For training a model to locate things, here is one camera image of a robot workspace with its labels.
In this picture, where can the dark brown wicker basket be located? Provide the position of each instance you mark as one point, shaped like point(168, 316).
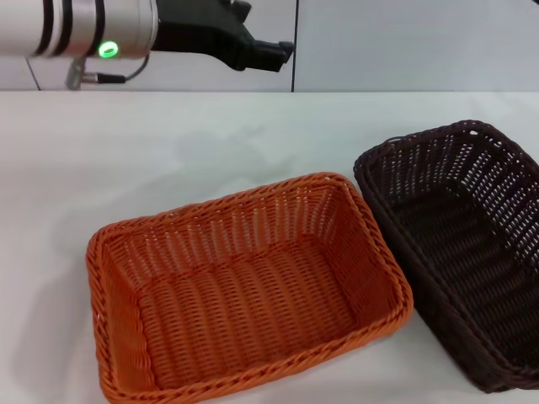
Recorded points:
point(463, 252)

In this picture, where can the orange wicker basket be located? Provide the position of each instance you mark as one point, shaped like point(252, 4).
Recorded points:
point(252, 307)

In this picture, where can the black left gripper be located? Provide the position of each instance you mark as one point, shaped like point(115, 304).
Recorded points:
point(198, 29)

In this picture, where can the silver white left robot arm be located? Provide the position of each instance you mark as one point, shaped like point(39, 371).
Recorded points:
point(84, 25)

